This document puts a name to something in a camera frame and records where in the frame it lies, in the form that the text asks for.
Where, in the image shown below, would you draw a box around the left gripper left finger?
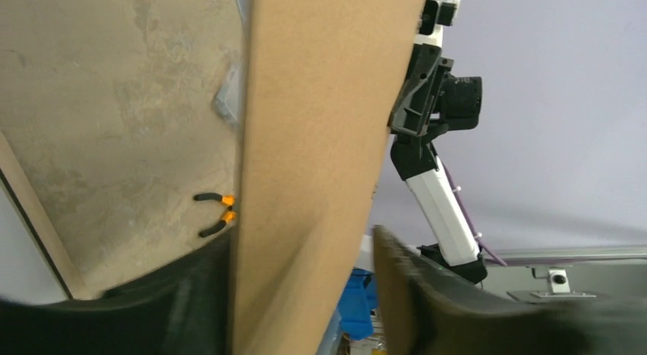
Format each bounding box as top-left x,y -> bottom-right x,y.
1,229 -> 233,354

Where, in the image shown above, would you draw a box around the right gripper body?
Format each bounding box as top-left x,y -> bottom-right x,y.
388,44 -> 483,137

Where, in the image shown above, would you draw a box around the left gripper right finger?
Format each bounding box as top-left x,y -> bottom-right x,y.
372,225 -> 646,354

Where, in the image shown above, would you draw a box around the brown cardboard backing board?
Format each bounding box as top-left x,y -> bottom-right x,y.
232,0 -> 425,354

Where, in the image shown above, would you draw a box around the black wooden picture frame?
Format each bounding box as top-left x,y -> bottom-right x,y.
1,136 -> 93,300

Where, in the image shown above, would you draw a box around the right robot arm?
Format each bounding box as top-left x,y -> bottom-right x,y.
388,44 -> 487,284

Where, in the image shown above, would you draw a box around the blue object behind table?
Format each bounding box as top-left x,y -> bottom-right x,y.
337,268 -> 378,340

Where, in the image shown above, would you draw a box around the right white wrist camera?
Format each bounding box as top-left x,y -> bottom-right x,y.
414,0 -> 461,47

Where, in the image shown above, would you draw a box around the aluminium rail right side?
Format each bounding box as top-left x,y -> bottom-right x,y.
484,245 -> 646,266

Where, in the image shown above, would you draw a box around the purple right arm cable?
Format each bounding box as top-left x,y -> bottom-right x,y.
439,160 -> 507,268

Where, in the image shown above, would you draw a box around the orange handled pliers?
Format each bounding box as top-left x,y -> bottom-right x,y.
193,192 -> 237,238

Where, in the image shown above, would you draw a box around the metal corner bracket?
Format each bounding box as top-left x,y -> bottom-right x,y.
507,266 -> 600,304

